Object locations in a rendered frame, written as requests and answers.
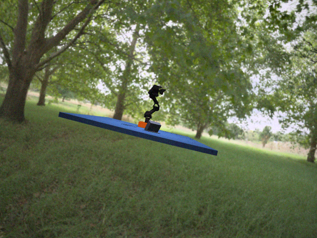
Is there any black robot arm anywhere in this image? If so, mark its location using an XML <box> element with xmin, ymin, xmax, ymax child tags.
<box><xmin>144</xmin><ymin>87</ymin><xmax>159</xmax><ymax>123</ymax></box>

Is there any black sloped panel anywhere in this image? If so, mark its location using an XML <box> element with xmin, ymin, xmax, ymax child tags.
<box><xmin>144</xmin><ymin>120</ymin><xmax>161</xmax><ymax>134</ymax></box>

